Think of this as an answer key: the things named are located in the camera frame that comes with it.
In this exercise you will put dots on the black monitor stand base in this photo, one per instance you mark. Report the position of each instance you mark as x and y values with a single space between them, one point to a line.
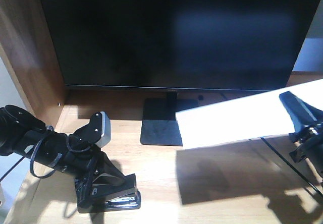
159 125

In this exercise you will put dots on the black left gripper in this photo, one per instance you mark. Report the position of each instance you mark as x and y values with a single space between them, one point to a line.
50 151

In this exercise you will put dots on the black stapler orange button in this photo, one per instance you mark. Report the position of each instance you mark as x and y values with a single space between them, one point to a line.
104 188

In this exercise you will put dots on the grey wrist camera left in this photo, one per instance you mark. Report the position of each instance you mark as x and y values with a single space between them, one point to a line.
97 131

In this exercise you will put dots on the black computer monitor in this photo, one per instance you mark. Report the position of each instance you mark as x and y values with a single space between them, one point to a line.
178 44

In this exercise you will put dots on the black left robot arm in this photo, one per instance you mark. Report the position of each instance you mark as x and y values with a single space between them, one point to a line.
15 122

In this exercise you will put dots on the white paper sheet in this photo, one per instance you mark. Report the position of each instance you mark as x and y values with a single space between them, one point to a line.
243 118

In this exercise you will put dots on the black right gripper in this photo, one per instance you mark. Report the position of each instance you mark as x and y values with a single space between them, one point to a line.
308 118

